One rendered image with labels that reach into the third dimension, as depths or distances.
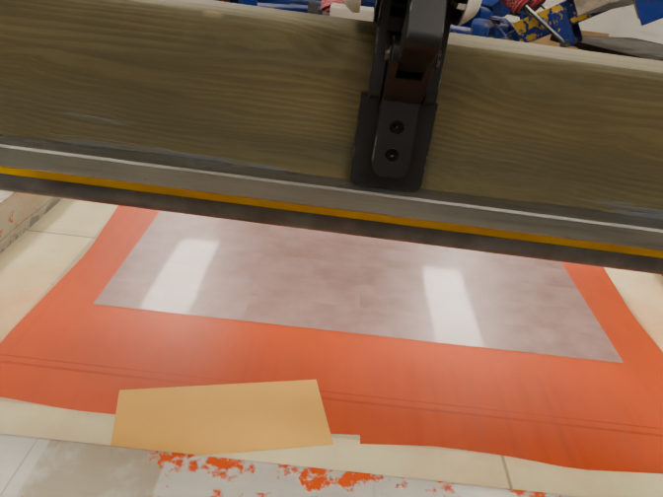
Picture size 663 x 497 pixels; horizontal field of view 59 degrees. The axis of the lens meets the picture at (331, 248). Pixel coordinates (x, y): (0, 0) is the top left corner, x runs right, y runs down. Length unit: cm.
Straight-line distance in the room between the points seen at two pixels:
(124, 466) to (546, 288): 34
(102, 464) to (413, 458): 14
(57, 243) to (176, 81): 24
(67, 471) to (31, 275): 21
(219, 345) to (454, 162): 18
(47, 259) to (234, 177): 23
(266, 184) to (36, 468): 14
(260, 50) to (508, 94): 10
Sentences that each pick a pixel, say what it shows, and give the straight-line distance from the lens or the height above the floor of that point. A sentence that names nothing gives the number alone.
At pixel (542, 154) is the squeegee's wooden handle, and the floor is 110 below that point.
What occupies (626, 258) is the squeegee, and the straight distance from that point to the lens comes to 33.
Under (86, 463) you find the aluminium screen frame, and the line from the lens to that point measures 26.
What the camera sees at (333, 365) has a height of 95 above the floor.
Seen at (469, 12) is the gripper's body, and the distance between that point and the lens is 22.
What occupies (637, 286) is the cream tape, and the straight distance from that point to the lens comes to 53.
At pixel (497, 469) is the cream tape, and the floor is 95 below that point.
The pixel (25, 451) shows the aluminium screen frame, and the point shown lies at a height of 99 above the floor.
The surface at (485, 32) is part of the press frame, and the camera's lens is 137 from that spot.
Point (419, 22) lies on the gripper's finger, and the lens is 20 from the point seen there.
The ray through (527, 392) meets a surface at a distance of 37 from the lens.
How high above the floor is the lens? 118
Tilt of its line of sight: 28 degrees down
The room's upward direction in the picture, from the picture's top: 7 degrees clockwise
